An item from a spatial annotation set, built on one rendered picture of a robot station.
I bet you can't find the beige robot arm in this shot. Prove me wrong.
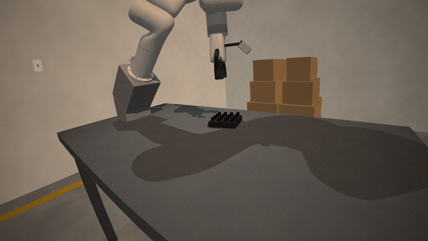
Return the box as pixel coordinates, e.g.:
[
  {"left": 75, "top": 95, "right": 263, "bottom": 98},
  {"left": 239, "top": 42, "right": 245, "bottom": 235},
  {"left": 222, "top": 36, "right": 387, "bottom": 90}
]
[{"left": 127, "top": 0, "right": 251, "bottom": 82}]

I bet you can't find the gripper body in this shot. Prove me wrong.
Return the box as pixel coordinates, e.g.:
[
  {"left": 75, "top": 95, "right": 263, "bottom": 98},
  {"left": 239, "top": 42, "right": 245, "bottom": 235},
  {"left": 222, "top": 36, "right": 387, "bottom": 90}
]
[{"left": 208, "top": 32, "right": 228, "bottom": 63}]

